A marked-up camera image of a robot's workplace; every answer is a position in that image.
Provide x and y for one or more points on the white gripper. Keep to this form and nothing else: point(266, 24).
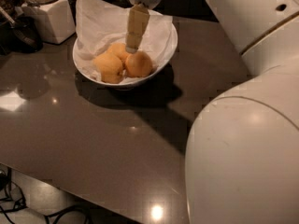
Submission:
point(137, 21)

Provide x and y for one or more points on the orange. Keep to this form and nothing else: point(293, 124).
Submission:
point(138, 64)
point(119, 50)
point(110, 68)

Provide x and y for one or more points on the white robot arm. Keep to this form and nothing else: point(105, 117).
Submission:
point(242, 155)

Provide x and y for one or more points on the white ceramic bowl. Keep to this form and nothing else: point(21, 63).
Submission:
point(162, 58)

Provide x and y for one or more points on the white paper napkin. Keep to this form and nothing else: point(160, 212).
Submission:
point(99, 25)

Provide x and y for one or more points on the white ceramic jar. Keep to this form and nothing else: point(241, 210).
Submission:
point(53, 18)

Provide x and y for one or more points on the black pan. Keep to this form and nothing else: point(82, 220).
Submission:
point(22, 35)

